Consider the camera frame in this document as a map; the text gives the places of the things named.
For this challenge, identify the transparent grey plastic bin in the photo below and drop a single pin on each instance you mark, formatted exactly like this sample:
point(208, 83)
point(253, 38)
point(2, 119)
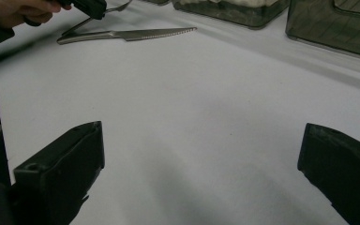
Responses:
point(325, 34)
point(231, 16)
point(157, 2)

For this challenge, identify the steel fork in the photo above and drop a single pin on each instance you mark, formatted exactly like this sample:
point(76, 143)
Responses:
point(78, 25)

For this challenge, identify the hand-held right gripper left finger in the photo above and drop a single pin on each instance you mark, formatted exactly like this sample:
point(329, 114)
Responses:
point(59, 175)

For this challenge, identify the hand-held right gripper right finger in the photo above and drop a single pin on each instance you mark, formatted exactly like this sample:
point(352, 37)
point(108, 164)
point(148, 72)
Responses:
point(347, 175)

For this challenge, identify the steel table knife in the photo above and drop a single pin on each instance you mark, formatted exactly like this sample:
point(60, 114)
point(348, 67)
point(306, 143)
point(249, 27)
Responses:
point(143, 33)

